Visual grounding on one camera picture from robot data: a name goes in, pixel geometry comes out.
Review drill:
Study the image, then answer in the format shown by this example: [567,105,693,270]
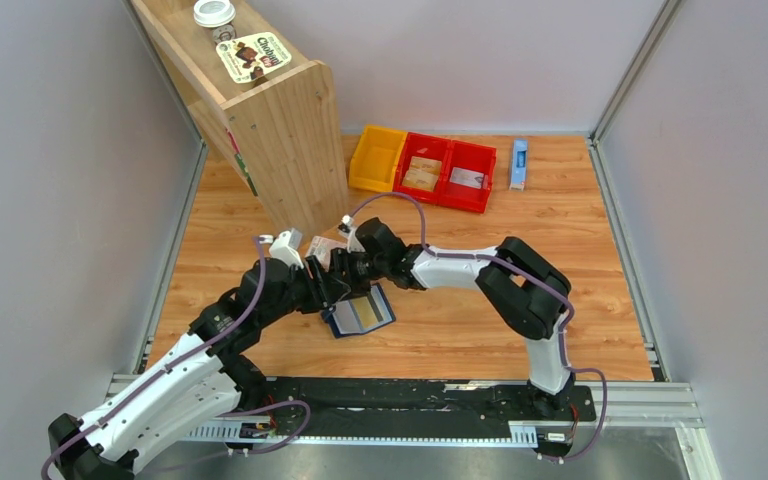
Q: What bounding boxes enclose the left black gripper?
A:
[259,254,352,328]

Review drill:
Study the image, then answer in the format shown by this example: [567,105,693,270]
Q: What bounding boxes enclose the gold credit card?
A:
[348,287,391,334]

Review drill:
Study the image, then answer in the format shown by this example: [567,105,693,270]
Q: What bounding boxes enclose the navy blue card holder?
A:
[320,284,396,338]

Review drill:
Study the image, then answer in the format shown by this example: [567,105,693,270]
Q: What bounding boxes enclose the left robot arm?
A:
[40,254,369,479]

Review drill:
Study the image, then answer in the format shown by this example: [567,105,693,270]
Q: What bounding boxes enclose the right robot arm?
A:
[328,216,573,419]

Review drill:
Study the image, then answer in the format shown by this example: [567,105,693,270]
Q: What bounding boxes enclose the tan cards in bin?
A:
[401,156,442,192]

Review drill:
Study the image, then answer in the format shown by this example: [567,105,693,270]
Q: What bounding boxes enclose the silver card in bin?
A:
[449,167,485,190]

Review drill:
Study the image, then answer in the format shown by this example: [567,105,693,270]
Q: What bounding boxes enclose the red patterned tissue pack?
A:
[305,236,347,270]

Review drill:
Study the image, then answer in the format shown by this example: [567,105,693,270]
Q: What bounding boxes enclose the yellow plastic bin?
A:
[348,125,408,193]

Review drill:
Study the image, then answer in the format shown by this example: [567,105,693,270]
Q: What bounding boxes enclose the wooden shelf unit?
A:
[132,1,349,236]

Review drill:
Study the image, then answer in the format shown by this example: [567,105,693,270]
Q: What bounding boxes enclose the red plastic bin left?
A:
[393,132,452,204]

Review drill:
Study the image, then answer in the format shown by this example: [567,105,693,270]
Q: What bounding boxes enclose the red plastic bin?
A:
[393,132,452,204]
[437,140,496,214]

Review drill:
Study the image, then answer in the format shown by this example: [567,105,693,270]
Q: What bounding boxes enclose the red plastic bin right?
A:
[437,140,496,214]

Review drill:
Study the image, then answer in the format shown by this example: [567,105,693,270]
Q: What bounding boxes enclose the blue white toothpaste box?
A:
[509,138,529,191]

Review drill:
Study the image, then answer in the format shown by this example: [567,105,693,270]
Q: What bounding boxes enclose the Chobani yogurt lid pack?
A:
[216,32,292,84]

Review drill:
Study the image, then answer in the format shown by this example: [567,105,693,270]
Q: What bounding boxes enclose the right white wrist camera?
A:
[337,215,362,252]

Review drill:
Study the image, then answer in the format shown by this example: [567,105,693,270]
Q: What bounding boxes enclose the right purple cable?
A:
[347,192,609,462]

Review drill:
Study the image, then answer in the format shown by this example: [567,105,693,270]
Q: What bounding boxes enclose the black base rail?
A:
[201,376,597,458]

